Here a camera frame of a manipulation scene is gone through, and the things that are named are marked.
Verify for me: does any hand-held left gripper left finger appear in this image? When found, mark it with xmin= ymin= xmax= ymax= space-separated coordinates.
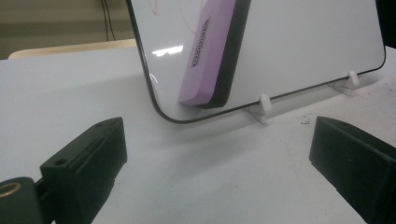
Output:
xmin=39 ymin=117 xmax=128 ymax=224

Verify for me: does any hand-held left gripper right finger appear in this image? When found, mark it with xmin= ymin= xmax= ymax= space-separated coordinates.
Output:
xmin=308 ymin=116 xmax=396 ymax=224

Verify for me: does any white whiteboard with black edge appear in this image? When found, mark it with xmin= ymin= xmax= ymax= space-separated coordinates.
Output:
xmin=125 ymin=0 xmax=387 ymax=125

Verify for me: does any purple and black whiteboard eraser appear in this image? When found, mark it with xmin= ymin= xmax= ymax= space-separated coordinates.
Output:
xmin=177 ymin=0 xmax=252 ymax=110

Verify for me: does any white plastic whiteboard stand foot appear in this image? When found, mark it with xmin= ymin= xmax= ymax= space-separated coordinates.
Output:
xmin=247 ymin=93 xmax=274 ymax=125
xmin=328 ymin=70 xmax=361 ymax=97

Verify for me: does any light wooden table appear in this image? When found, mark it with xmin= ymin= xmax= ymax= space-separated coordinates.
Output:
xmin=7 ymin=38 xmax=138 ymax=60

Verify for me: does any black hanging wall cable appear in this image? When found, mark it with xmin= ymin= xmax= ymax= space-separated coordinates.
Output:
xmin=100 ymin=0 xmax=117 ymax=42

